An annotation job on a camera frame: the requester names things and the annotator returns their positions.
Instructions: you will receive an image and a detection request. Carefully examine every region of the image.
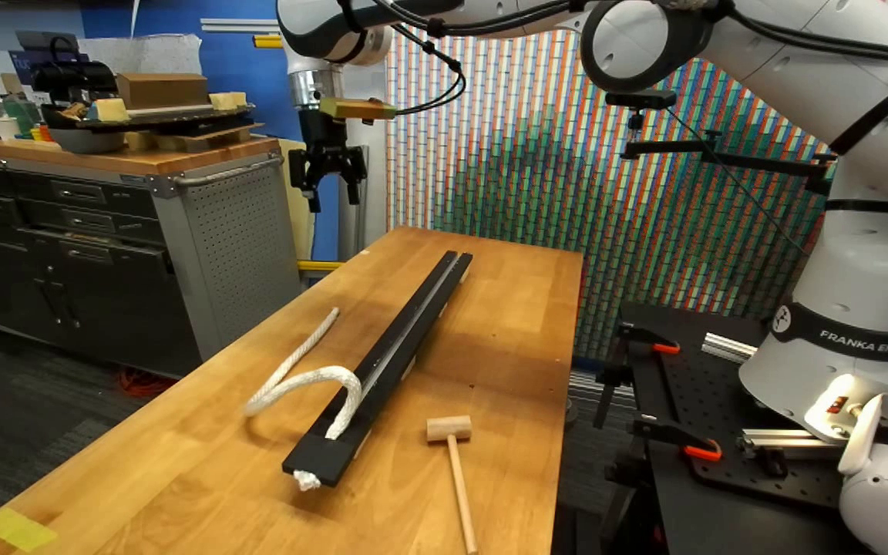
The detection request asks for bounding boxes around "brown wooden box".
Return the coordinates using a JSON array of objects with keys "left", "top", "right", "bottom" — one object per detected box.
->
[{"left": 114, "top": 71, "right": 209, "bottom": 111}]

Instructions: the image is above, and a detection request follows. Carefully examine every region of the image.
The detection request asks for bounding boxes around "cream foam block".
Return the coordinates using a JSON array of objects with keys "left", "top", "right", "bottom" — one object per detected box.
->
[
  {"left": 206, "top": 89, "right": 254, "bottom": 117},
  {"left": 93, "top": 94, "right": 130, "bottom": 126}
]

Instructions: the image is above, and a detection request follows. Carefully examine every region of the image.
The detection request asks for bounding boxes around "orange-handled black clamp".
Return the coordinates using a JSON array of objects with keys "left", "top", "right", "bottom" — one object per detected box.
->
[
  {"left": 615, "top": 321, "right": 684, "bottom": 364},
  {"left": 635, "top": 414, "right": 727, "bottom": 469}
]

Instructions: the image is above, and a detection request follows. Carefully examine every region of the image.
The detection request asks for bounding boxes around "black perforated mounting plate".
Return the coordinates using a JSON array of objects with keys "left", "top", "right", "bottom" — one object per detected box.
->
[{"left": 618, "top": 301, "right": 878, "bottom": 555}]

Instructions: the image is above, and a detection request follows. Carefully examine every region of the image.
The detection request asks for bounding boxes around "teal object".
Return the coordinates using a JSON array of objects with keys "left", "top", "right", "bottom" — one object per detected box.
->
[{"left": 0, "top": 89, "right": 41, "bottom": 135}]

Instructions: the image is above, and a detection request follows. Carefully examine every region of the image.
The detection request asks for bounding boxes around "aluminium extrusion bar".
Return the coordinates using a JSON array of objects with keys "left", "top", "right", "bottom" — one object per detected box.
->
[
  {"left": 701, "top": 329, "right": 762, "bottom": 364},
  {"left": 740, "top": 426, "right": 830, "bottom": 457}
]

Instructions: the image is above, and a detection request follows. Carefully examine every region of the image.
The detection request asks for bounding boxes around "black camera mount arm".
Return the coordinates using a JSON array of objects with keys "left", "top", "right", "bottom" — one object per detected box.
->
[{"left": 605, "top": 89, "right": 838, "bottom": 197}]

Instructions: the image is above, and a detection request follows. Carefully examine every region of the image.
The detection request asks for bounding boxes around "long black rail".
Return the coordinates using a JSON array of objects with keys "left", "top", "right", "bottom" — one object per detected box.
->
[{"left": 280, "top": 246, "right": 476, "bottom": 490}]

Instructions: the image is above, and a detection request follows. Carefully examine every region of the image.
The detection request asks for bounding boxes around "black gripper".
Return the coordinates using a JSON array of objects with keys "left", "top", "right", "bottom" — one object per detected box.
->
[{"left": 288, "top": 108, "right": 369, "bottom": 214}]

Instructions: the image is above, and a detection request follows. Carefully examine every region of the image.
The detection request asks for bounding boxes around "black equipment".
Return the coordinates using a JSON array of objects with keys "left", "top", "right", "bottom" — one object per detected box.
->
[{"left": 13, "top": 26, "right": 121, "bottom": 101}]

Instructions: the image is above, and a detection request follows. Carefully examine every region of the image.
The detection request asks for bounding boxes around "yellow sticky note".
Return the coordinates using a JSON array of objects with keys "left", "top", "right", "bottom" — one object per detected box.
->
[{"left": 0, "top": 504, "right": 60, "bottom": 555}]

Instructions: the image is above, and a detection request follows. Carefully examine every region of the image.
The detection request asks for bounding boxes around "small wooden mallet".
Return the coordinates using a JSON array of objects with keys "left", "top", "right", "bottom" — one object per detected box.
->
[{"left": 423, "top": 414, "right": 480, "bottom": 555}]

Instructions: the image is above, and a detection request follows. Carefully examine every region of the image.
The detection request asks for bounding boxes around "yellow-green wrist camera mount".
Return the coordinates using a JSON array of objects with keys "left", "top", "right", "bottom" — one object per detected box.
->
[{"left": 319, "top": 94, "right": 402, "bottom": 122}]

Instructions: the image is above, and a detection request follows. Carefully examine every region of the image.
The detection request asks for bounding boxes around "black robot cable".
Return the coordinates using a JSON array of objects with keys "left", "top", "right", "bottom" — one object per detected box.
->
[{"left": 377, "top": 0, "right": 470, "bottom": 117}]

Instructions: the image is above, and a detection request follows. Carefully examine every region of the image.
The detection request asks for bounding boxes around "grey perforated wood-top cabinet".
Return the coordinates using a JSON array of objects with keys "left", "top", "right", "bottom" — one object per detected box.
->
[{"left": 0, "top": 133, "right": 301, "bottom": 380}]

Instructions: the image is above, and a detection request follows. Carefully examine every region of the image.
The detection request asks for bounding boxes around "multicoloured patterned backdrop panel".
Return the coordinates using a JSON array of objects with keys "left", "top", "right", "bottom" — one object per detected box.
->
[{"left": 380, "top": 0, "right": 888, "bottom": 364}]

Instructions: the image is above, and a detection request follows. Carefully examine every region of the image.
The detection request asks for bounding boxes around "yellow floor bar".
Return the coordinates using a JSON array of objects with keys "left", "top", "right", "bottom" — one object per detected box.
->
[{"left": 299, "top": 255, "right": 350, "bottom": 276}]

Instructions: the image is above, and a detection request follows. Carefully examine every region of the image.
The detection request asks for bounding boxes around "white box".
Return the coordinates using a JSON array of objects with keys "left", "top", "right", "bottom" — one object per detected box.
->
[{"left": 77, "top": 34, "right": 206, "bottom": 79}]

